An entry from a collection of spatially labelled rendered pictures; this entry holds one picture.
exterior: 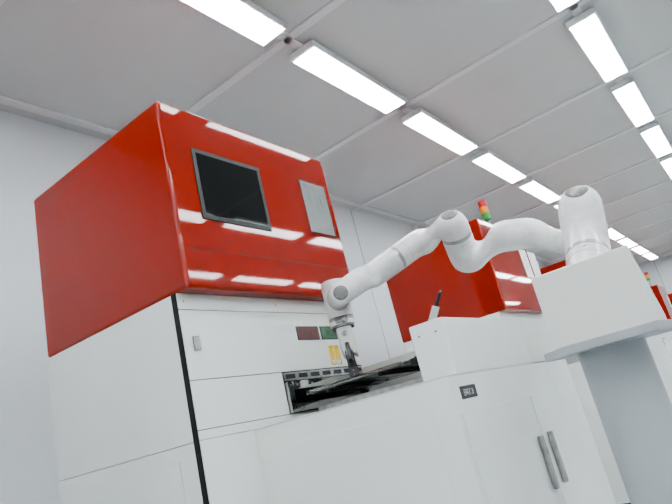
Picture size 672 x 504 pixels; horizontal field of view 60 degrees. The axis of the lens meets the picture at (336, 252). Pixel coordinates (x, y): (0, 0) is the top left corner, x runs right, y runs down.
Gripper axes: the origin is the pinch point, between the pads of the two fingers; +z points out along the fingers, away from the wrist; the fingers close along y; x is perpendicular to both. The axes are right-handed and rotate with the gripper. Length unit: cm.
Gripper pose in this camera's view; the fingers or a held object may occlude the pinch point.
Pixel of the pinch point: (354, 373)
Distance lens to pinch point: 193.5
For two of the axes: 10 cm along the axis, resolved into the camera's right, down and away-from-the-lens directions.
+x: -9.7, 2.4, 0.1
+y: 0.8, 2.8, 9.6
